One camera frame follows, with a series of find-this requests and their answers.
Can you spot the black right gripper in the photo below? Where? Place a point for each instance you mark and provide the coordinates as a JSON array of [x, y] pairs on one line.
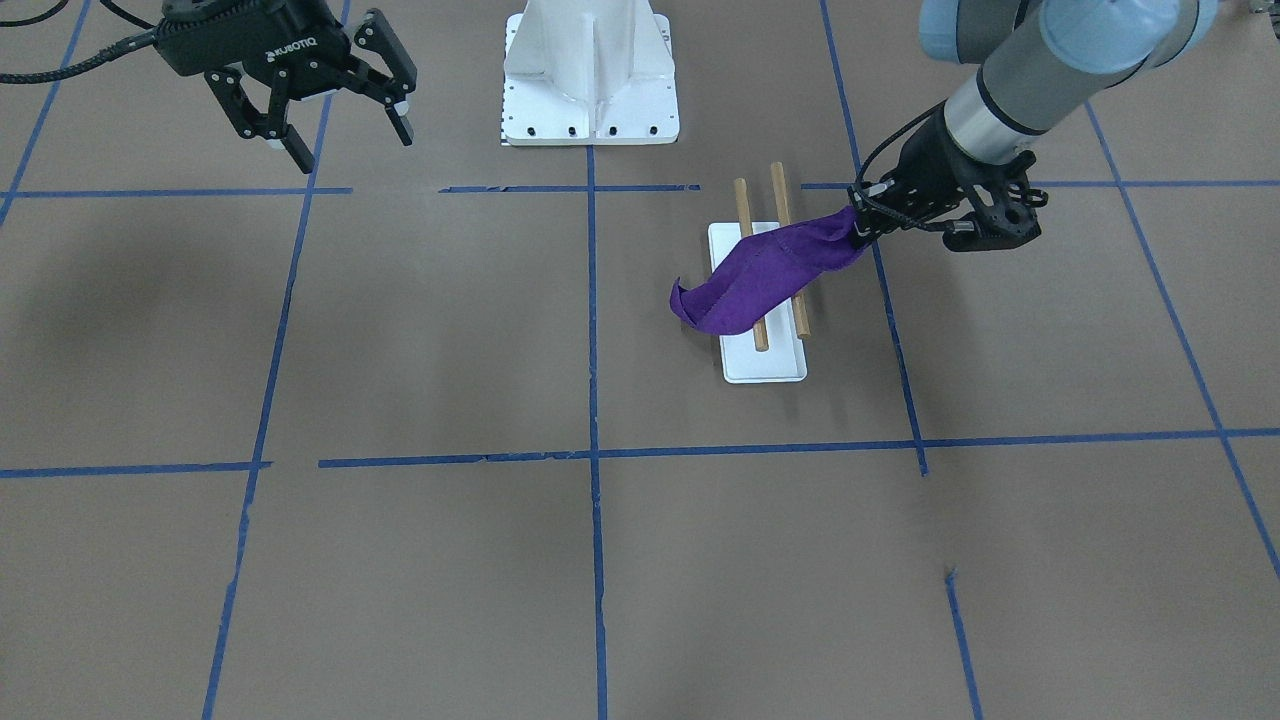
[[283, 78]]

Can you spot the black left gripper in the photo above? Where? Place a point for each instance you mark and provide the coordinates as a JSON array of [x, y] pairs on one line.
[[928, 162]]

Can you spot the purple microfibre towel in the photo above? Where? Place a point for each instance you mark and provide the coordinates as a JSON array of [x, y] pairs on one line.
[[766, 269]]

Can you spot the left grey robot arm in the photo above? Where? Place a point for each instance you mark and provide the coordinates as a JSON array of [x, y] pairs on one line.
[[1036, 62]]

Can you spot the white rack base tray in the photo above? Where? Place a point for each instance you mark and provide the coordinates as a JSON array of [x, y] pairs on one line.
[[784, 360]]

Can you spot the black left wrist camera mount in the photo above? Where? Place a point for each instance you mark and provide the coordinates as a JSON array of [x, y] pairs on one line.
[[1004, 204]]

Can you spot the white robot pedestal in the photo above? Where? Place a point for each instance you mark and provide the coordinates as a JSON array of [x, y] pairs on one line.
[[589, 73]]

